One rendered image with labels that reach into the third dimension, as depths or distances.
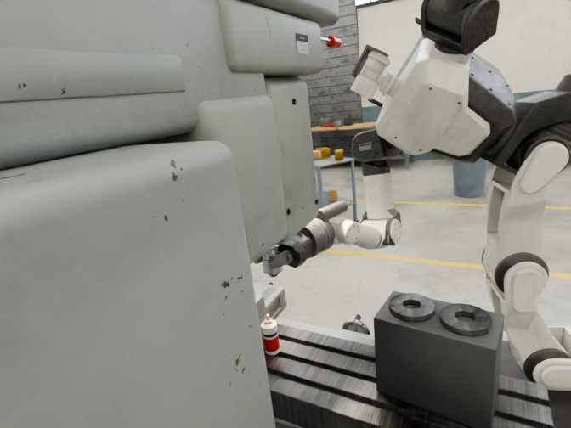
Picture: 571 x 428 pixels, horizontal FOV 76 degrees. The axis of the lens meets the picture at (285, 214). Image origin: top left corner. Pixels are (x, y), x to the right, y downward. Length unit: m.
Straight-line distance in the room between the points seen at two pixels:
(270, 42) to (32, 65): 0.37
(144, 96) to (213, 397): 0.31
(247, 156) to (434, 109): 0.60
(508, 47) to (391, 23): 2.18
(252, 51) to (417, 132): 0.59
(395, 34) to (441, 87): 7.42
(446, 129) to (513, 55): 7.13
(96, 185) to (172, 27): 0.28
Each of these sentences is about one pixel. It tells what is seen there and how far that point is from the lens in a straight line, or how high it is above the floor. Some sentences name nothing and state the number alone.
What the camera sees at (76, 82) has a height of 1.62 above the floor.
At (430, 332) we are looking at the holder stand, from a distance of 0.76.
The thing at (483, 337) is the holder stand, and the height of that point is 1.15.
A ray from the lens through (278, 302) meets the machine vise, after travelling 1.14.
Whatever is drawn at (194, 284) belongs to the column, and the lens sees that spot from 0.31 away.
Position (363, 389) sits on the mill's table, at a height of 0.96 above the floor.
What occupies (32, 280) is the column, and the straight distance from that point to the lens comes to 0.23.
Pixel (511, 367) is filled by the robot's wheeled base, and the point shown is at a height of 0.57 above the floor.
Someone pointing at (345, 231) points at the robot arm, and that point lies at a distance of 0.95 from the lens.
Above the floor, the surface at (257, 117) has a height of 1.57.
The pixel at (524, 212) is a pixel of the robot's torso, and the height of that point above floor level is 1.21.
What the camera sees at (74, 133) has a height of 1.58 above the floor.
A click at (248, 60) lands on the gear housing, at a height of 1.65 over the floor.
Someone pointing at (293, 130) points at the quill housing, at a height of 1.53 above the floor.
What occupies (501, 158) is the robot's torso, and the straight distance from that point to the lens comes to 1.14.
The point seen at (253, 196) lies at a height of 1.45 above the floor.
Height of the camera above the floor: 1.59
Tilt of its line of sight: 18 degrees down
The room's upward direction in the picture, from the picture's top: 7 degrees counter-clockwise
